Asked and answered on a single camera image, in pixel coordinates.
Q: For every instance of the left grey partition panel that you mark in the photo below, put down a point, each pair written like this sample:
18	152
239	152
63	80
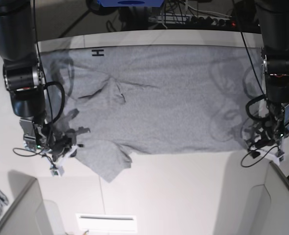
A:
27	215

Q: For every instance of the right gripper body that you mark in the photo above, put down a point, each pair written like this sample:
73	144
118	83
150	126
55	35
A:
45	138

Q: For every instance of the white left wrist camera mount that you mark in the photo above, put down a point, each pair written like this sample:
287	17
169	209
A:
264	149

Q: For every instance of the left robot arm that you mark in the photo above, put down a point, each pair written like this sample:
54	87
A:
273	16

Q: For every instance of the right grey partition panel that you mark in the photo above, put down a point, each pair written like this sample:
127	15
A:
254	201

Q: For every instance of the grey T-shirt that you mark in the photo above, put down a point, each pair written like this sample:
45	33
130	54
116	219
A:
153	100

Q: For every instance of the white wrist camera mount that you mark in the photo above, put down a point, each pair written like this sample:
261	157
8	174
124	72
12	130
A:
61	161
264	149

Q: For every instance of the blue box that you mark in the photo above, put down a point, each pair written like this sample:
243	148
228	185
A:
131	3

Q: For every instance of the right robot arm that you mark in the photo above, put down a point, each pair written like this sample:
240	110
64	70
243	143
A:
38	103

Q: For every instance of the grey partition panel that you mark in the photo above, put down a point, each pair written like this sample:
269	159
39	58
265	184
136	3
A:
254	201
27	215

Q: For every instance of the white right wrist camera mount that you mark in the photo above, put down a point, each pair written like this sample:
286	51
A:
61	161

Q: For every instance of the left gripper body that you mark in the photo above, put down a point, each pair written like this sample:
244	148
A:
270	129

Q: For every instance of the black power strip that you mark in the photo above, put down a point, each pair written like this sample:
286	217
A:
210	21

